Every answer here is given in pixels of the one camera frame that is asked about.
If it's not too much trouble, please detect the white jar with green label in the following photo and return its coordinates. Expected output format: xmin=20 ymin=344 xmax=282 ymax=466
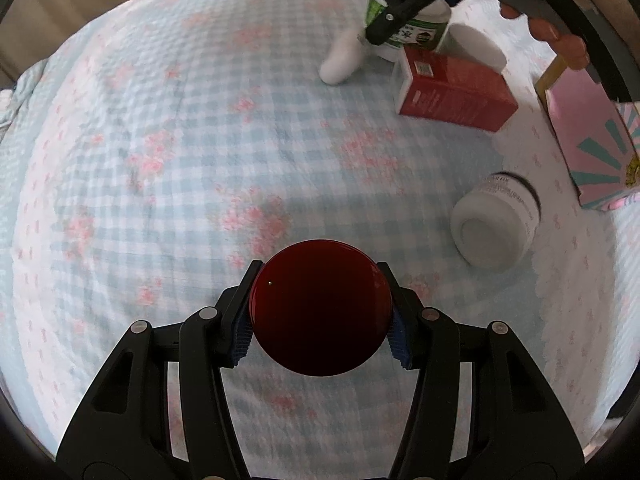
xmin=375 ymin=0 xmax=452 ymax=64

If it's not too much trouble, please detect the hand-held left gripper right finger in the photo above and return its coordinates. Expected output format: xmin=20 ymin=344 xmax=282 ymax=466
xmin=375 ymin=261 xmax=586 ymax=480

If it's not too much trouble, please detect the small white bottle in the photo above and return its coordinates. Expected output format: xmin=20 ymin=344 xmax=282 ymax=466
xmin=319 ymin=0 xmax=389 ymax=86

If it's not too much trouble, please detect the blue checked floral blanket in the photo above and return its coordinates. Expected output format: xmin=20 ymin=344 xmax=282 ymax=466
xmin=0 ymin=0 xmax=640 ymax=480

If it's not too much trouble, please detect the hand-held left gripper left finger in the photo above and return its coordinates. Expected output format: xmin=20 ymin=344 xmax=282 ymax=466
xmin=56 ymin=260 xmax=264 ymax=480

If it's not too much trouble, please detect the person's right hand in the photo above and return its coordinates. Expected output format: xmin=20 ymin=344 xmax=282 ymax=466
xmin=500 ymin=0 xmax=609 ymax=70

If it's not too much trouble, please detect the white pill bottle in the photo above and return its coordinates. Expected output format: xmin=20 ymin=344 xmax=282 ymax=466
xmin=449 ymin=172 xmax=542 ymax=269

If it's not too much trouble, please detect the pink box with teal rays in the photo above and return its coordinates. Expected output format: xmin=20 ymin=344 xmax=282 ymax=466
xmin=534 ymin=54 xmax=640 ymax=212

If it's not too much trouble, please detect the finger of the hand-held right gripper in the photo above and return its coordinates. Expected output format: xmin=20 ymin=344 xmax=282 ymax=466
xmin=363 ymin=0 xmax=482 ymax=47

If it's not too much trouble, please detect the white cup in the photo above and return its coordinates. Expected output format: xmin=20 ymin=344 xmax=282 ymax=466
xmin=438 ymin=22 xmax=509 ymax=75

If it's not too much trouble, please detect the red carton box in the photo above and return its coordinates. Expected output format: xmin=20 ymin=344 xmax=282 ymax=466
xmin=393 ymin=46 xmax=519 ymax=134

